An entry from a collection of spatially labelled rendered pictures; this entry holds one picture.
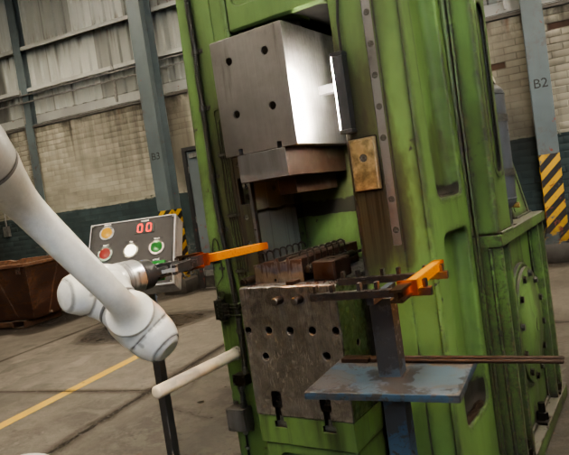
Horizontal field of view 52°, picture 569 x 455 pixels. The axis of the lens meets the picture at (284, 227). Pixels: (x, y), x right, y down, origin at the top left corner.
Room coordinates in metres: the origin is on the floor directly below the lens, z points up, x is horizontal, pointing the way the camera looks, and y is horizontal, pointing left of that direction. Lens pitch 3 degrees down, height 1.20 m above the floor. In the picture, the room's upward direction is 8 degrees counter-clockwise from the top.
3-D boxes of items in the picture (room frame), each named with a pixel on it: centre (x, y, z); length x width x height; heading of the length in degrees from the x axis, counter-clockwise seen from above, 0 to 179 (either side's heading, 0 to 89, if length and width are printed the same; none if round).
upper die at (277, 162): (2.16, -0.07, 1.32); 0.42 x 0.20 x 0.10; 147
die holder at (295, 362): (2.14, -0.12, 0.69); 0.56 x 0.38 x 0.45; 147
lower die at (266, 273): (2.16, -0.07, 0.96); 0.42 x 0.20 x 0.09; 147
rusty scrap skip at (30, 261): (8.06, 3.85, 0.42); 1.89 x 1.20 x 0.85; 68
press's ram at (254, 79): (2.14, -0.11, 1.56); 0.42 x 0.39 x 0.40; 147
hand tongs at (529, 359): (1.59, -0.38, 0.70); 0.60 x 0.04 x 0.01; 62
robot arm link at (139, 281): (1.42, 0.39, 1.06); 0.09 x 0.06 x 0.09; 57
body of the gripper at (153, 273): (1.48, 0.35, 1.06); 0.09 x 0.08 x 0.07; 147
